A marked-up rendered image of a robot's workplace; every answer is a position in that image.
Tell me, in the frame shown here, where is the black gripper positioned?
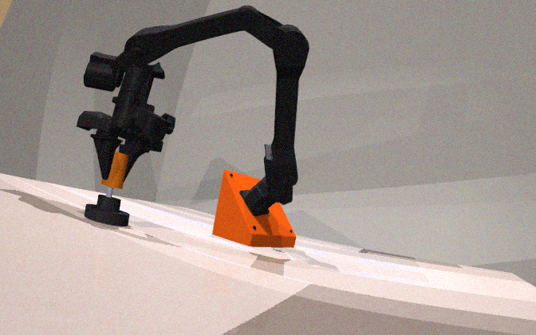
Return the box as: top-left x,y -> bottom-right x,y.
77,91 -> 164,181

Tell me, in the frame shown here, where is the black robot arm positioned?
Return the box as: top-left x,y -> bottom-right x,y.
84,5 -> 309,216

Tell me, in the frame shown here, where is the orange cylinder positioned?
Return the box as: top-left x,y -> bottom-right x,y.
101,152 -> 128,189

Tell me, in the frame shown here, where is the black round pedestal with silver shaft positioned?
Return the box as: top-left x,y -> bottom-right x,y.
84,187 -> 130,227

